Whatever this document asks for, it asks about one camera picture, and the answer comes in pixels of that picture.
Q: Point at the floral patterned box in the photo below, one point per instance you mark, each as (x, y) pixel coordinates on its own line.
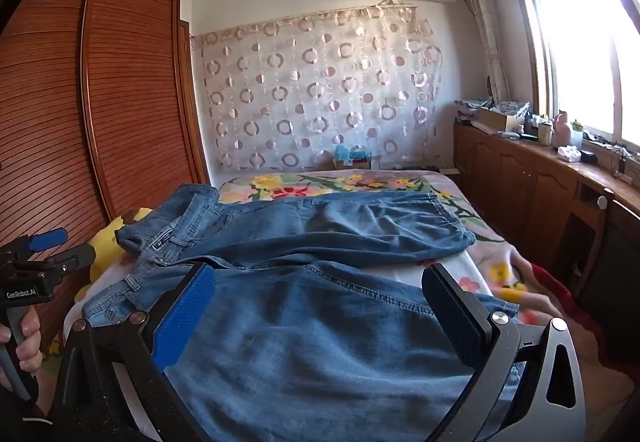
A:
(512, 108)

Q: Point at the dark blue denim pants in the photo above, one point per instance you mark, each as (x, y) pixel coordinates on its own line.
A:
(300, 227)

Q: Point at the pink bottle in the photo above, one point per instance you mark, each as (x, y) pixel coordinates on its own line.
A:
(562, 129)

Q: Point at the wooden framed window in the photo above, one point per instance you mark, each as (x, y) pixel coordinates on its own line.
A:
(580, 47)

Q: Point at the small black box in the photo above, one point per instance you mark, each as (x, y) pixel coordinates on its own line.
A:
(589, 157)

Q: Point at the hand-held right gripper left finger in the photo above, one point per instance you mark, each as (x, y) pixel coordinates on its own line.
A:
(185, 317)

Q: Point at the wooden louvered wardrobe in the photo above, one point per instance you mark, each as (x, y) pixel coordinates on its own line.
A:
(125, 97)

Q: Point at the yellow plush toy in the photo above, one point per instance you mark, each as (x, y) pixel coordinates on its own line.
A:
(107, 242)

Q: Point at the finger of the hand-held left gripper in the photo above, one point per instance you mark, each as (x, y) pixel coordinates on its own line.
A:
(47, 239)
(75, 257)

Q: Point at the red blanket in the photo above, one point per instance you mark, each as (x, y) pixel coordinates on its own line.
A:
(590, 317)

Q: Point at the beige window curtain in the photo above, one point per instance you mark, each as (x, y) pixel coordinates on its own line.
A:
(487, 32)

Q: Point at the open cardboard box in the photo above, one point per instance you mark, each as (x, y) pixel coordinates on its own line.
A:
(500, 121)

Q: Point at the wooden sideboard cabinet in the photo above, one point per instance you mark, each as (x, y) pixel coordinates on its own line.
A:
(525, 182)

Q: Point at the small white box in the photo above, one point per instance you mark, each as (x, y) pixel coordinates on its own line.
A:
(568, 153)

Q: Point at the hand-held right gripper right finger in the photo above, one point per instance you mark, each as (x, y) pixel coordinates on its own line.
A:
(452, 317)

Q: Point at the white jar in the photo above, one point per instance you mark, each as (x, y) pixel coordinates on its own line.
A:
(545, 134)

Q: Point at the person's left hand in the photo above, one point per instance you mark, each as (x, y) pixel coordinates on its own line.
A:
(30, 342)

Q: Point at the circle patterned wall curtain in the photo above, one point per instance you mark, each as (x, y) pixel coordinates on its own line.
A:
(310, 87)

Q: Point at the light blue denim pants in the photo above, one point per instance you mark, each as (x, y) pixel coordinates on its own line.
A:
(310, 347)

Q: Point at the large floral bed sheet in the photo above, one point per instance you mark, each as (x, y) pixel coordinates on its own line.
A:
(310, 184)

